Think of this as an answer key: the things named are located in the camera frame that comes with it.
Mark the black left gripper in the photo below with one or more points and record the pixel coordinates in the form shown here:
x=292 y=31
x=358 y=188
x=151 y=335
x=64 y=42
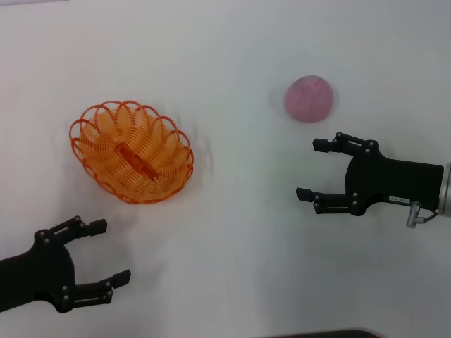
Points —
x=38 y=274

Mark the orange plastic woven basket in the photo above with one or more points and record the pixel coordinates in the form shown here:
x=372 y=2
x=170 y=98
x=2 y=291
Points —
x=141 y=155

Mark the pink peach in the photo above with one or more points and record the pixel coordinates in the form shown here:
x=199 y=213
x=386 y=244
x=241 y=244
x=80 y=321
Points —
x=309 y=100

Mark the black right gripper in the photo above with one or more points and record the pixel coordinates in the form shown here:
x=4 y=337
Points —
x=394 y=183

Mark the dark robot torso edge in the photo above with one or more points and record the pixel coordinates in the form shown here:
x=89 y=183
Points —
x=334 y=333

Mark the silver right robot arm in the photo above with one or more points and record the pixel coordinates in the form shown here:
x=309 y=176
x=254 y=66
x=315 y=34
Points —
x=447 y=190

